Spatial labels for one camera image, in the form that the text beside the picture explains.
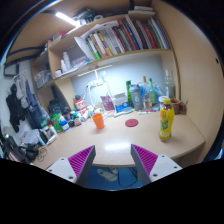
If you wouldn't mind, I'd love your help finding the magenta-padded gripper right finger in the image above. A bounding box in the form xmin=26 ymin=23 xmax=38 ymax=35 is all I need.
xmin=130 ymin=143 xmax=184 ymax=186

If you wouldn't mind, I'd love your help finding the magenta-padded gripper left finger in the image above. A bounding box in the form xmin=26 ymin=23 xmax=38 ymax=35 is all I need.
xmin=45 ymin=144 xmax=97 ymax=188

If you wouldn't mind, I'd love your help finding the yellow drink bottle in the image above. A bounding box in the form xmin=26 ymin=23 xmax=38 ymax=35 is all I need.
xmin=158 ymin=97 xmax=176 ymax=142

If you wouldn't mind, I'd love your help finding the white slipper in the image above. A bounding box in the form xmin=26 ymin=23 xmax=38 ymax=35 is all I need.
xmin=96 ymin=168 xmax=119 ymax=183

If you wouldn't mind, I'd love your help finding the flat round red coaster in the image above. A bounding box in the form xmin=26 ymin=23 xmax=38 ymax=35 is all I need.
xmin=124 ymin=118 xmax=139 ymax=128

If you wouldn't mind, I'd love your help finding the blue-labelled white bottle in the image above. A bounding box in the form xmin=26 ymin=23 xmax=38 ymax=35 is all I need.
xmin=59 ymin=115 xmax=70 ymax=132

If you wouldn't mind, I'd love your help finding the orange plastic cup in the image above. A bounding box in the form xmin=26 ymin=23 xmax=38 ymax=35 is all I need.
xmin=91 ymin=113 xmax=106 ymax=130

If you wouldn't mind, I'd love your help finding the small green plastic bottle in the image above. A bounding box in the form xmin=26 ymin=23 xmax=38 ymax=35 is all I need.
xmin=49 ymin=113 xmax=64 ymax=134

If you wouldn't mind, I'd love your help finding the red and white can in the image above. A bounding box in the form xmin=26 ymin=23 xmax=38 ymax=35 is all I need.
xmin=73 ymin=98 xmax=86 ymax=112

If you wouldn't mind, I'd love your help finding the brown mug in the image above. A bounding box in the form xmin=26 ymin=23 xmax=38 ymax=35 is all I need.
xmin=170 ymin=98 xmax=188 ymax=116

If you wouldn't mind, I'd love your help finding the white-lidded jar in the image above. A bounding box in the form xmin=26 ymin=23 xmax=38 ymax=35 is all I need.
xmin=158 ymin=95 xmax=170 ymax=111

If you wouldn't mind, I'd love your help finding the grey shaker bottle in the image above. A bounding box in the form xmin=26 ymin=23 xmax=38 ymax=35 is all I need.
xmin=129 ymin=83 xmax=144 ymax=112

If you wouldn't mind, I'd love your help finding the blue and white box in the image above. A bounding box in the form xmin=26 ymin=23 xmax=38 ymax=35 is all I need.
xmin=112 ymin=92 xmax=131 ymax=114

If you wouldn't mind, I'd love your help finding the green-capped clear bottle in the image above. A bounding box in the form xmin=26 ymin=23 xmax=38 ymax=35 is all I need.
xmin=148 ymin=78 xmax=157 ymax=107

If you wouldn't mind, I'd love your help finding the magenta pouch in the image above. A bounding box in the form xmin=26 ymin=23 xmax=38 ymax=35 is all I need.
xmin=100 ymin=94 xmax=116 ymax=112

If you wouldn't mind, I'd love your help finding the yellow-capped clear bottle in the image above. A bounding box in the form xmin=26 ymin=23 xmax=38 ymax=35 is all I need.
xmin=141 ymin=75 xmax=150 ymax=110

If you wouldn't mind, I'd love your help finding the dark blue hanging garment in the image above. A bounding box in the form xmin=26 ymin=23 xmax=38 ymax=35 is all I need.
xmin=24 ymin=79 xmax=49 ymax=129

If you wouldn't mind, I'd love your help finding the tall green bottle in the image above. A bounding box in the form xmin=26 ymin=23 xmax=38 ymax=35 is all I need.
xmin=125 ymin=80 xmax=134 ymax=108

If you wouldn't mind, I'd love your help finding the clear glass bottle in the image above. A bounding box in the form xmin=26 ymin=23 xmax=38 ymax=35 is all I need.
xmin=164 ymin=69 xmax=177 ymax=100

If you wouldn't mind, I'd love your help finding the white power strip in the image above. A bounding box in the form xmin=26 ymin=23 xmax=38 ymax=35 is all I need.
xmin=85 ymin=78 xmax=105 ymax=88

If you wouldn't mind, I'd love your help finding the white light bar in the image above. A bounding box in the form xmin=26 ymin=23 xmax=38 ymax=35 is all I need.
xmin=77 ymin=64 xmax=114 ymax=78

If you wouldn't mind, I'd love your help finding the wooden shelf unit with books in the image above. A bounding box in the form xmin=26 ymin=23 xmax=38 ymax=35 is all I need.
xmin=29 ymin=3 xmax=176 ymax=101

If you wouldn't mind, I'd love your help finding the ceiling light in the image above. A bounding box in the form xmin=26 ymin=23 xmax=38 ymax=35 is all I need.
xmin=54 ymin=11 xmax=79 ymax=27

